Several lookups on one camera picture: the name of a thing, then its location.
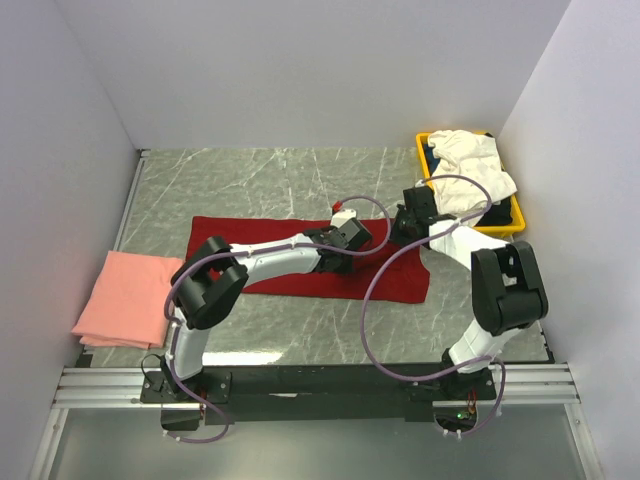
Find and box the red t shirt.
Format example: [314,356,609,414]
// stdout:
[186,216,430,304]

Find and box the black garment in bin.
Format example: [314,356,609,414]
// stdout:
[476,198,513,227]

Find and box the yellow plastic bin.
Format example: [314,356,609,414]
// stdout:
[415,132,526,238]

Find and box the white t shirt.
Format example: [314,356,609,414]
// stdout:
[427,130,517,217]

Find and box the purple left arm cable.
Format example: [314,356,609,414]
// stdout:
[164,195,394,445]

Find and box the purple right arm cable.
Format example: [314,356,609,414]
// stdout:
[360,175,507,437]

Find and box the folded pink t shirt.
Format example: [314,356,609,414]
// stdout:
[72,251,183,350]

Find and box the blue garment in bin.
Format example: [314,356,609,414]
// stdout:
[423,143,440,175]

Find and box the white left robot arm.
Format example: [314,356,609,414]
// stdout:
[161,217,373,402]

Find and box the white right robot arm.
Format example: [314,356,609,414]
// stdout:
[390,186,549,399]

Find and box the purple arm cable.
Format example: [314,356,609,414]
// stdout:
[360,175,507,437]
[164,195,394,445]

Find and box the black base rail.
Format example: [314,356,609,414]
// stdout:
[139,364,499,431]

